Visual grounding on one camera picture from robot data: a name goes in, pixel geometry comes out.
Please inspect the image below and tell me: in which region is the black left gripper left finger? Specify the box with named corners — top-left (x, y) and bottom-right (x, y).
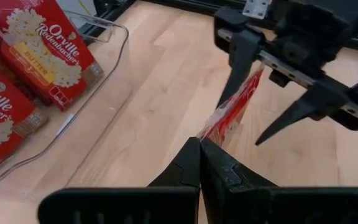
top-left (37, 136), bottom-right (202, 224)

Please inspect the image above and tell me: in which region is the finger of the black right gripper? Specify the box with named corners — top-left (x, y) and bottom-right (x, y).
top-left (216, 29), bottom-right (263, 109)
top-left (254, 77), bottom-right (351, 147)

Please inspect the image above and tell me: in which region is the clear plastic bin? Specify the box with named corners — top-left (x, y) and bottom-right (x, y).
top-left (0, 9), bottom-right (130, 192)

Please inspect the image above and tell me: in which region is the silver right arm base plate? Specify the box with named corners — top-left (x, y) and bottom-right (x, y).
top-left (242, 0), bottom-right (273, 20)

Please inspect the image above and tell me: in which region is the red Orville popcorn bag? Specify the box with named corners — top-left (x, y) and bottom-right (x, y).
top-left (0, 0), bottom-right (105, 112)
top-left (0, 52), bottom-right (50, 177)
top-left (196, 63), bottom-right (265, 149)

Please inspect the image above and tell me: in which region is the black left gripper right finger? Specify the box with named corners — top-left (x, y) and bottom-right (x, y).
top-left (199, 138), bottom-right (358, 224)

